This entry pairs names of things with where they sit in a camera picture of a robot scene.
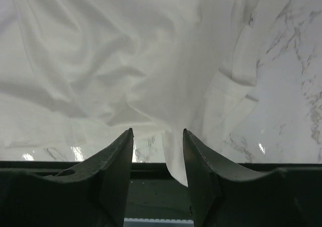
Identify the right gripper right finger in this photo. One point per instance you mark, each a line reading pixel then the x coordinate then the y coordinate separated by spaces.
pixel 224 193

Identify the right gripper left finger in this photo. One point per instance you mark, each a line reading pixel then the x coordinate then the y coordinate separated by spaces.
pixel 91 193

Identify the white t shirt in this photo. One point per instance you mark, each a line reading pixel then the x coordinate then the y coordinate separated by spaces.
pixel 76 73

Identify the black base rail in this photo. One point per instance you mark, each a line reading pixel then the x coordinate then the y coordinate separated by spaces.
pixel 154 193

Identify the white slotted cable duct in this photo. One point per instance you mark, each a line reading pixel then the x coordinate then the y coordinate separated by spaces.
pixel 144 222

